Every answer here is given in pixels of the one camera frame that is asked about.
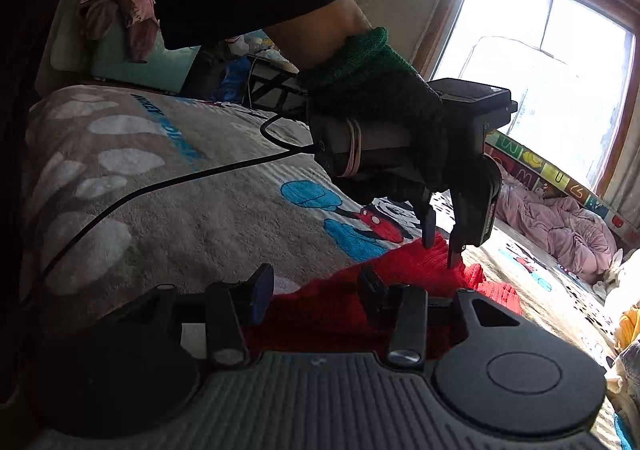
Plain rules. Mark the white bedding pile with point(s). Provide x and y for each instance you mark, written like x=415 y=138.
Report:
x=622 y=290

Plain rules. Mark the person's left hand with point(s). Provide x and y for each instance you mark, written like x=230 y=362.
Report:
x=390 y=89

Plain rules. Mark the white garment with purple print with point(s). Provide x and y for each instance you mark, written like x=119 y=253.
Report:
x=625 y=375

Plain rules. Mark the white top desk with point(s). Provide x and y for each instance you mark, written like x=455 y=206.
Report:
x=272 y=84

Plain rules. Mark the green storage box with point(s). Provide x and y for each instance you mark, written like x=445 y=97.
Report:
x=150 y=69

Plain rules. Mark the desk clutter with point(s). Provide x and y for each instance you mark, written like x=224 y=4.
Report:
x=260 y=47

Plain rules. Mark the wooden framed window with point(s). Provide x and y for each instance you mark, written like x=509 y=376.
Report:
x=525 y=54

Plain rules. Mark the cartoon mouse printed blanket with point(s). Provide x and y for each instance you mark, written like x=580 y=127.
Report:
x=200 y=230

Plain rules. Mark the colourful alphabet headboard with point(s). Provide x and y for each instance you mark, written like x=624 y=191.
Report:
x=555 y=174

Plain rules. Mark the pink quilt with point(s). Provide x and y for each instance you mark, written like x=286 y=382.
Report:
x=560 y=225

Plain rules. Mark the yellow knit garment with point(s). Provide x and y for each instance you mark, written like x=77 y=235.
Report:
x=630 y=325

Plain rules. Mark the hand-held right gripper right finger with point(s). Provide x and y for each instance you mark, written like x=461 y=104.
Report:
x=372 y=291

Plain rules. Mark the person's dark clothing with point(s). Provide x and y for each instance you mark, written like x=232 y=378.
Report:
x=20 y=79

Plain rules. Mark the blue plastic bag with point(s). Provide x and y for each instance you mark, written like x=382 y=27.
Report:
x=232 y=79

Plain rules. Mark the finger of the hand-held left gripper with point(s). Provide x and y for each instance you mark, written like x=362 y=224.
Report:
x=456 y=250
x=429 y=227

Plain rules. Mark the red knit sweater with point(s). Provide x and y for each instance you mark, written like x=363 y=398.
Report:
x=325 y=305

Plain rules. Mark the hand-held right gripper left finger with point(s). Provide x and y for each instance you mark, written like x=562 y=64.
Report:
x=262 y=296

